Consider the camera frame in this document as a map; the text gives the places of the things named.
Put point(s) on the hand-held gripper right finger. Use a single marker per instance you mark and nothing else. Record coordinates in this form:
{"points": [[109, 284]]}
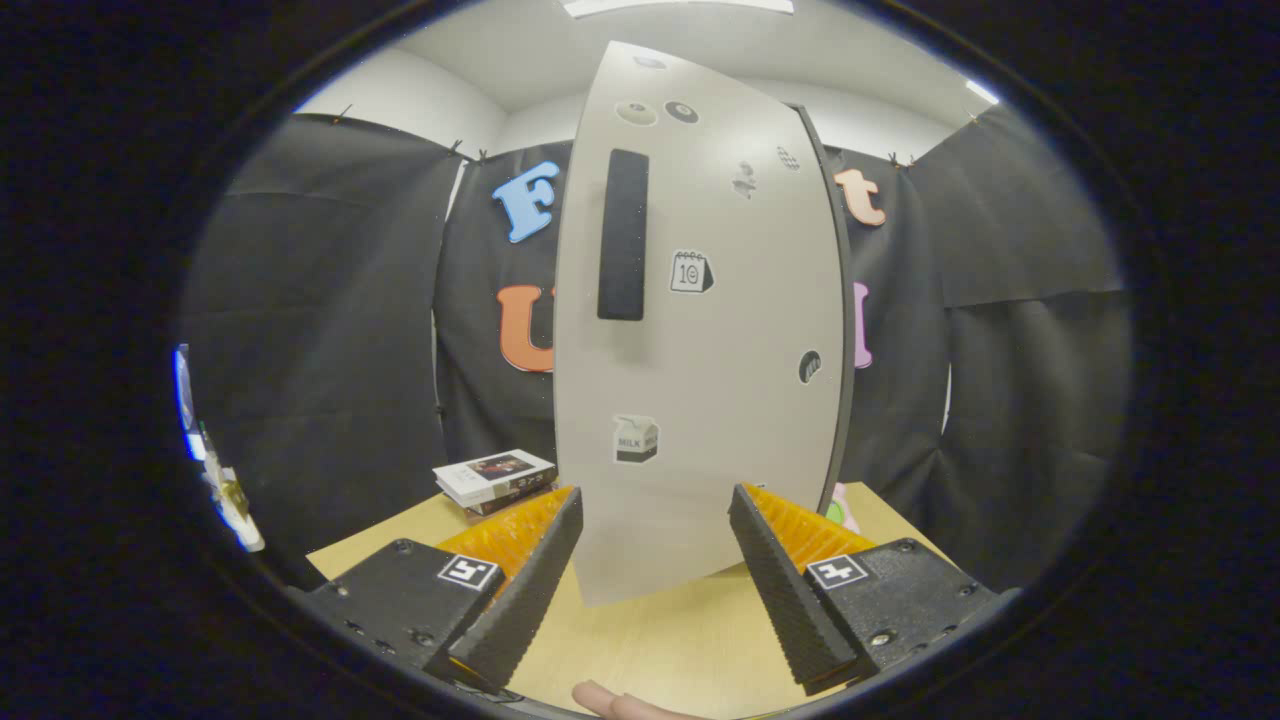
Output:
{"points": [[785, 600]]}

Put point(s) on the grey shoe cabinet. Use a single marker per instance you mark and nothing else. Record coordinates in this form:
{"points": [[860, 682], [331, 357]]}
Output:
{"points": [[846, 300]]}

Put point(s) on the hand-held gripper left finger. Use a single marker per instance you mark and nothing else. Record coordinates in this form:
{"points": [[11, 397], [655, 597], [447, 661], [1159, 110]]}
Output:
{"points": [[530, 590]]}

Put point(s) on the small ceiling light panel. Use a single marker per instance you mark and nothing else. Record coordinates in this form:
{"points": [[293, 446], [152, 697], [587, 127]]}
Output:
{"points": [[982, 92]]}

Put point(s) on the large ceiling light panel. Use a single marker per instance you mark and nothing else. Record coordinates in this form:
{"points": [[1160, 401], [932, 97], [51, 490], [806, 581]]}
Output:
{"points": [[680, 6]]}

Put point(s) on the brown book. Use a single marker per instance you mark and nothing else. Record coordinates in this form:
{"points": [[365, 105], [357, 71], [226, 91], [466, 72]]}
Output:
{"points": [[510, 503]]}

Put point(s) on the pink and green toy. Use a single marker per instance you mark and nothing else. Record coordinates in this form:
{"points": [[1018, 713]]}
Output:
{"points": [[845, 508]]}

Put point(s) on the black backdrop cloth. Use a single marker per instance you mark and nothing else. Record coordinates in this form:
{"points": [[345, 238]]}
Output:
{"points": [[320, 350]]}

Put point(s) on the white book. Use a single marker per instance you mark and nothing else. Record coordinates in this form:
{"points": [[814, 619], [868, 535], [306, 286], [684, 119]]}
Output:
{"points": [[490, 470]]}

